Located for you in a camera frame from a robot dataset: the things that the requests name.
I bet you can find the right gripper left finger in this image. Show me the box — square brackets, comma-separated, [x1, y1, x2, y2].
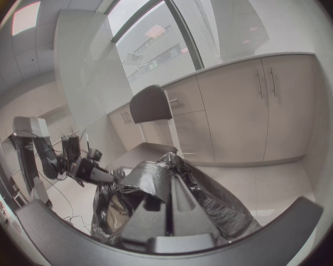
[121, 194, 168, 244]

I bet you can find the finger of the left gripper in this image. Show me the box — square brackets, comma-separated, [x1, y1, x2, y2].
[90, 167, 116, 185]

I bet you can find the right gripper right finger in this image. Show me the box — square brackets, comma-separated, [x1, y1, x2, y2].
[168, 175, 221, 240]

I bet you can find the black plastic bag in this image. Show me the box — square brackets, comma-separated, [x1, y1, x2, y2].
[90, 152, 263, 244]

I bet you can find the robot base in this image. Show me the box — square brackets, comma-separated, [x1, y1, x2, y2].
[30, 176, 53, 208]

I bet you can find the dark grey padded chair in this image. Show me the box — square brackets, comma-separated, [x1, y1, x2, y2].
[105, 84, 195, 172]

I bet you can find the beige low cabinet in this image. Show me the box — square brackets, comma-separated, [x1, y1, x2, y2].
[108, 54, 316, 167]

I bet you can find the square ceiling light panel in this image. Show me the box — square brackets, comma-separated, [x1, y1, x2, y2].
[12, 1, 41, 36]

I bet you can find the window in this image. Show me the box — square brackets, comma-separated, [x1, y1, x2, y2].
[96, 0, 333, 93]

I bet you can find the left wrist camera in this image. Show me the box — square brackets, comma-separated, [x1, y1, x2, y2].
[86, 148, 103, 162]

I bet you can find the black cable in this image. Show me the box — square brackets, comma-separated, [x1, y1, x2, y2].
[37, 170, 96, 233]

